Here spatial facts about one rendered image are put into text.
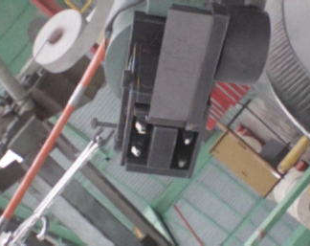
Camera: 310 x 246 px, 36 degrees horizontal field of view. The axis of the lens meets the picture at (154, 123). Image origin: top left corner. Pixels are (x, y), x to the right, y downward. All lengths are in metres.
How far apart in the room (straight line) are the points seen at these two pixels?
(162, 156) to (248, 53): 0.14
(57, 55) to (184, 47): 0.77
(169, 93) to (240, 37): 0.08
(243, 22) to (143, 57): 0.13
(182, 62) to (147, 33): 0.13
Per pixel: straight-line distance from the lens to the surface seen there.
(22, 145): 1.26
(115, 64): 0.60
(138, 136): 0.51
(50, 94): 1.29
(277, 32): 0.66
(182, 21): 0.41
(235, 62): 0.45
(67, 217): 1.30
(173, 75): 0.44
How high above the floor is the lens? 1.43
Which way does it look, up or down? 2 degrees up
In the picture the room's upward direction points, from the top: 140 degrees counter-clockwise
